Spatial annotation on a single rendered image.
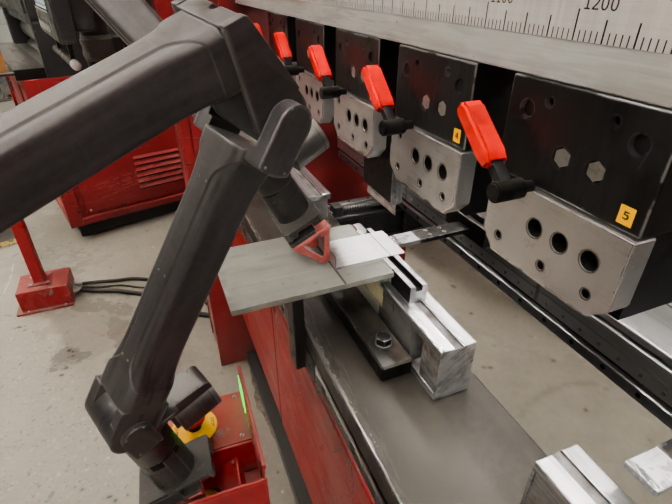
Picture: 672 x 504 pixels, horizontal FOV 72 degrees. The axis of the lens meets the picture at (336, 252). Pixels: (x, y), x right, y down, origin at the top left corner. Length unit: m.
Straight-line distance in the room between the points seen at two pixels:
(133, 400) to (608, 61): 0.52
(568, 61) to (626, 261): 0.15
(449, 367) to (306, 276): 0.25
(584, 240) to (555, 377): 1.76
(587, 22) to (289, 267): 0.53
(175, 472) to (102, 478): 1.15
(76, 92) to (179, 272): 0.19
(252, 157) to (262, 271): 0.35
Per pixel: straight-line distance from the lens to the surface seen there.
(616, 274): 0.39
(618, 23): 0.38
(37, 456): 2.00
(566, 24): 0.41
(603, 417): 2.07
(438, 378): 0.69
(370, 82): 0.59
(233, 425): 0.82
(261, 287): 0.71
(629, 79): 0.37
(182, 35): 0.39
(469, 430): 0.70
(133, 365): 0.54
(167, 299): 0.49
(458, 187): 0.51
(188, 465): 0.71
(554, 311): 0.86
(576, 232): 0.40
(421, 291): 0.73
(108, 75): 0.37
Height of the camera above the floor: 1.41
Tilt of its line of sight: 31 degrees down
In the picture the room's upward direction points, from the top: straight up
